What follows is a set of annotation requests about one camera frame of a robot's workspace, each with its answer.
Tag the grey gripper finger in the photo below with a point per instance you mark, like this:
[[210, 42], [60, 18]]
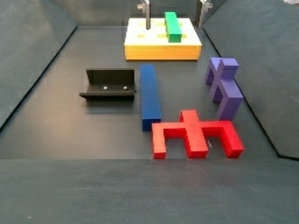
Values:
[[206, 5], [145, 7]]

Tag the blue long block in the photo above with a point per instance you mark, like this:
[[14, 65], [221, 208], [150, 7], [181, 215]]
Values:
[[152, 112]]

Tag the yellow peg board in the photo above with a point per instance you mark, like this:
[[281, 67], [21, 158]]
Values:
[[149, 44]]

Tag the green block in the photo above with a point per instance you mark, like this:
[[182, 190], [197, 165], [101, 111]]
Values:
[[173, 27]]

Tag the purple shaped block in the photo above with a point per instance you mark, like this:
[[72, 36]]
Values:
[[224, 88]]

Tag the red shaped block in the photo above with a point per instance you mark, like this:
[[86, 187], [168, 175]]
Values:
[[194, 130]]

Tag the black angle bracket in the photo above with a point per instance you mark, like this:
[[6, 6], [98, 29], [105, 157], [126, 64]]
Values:
[[110, 84]]

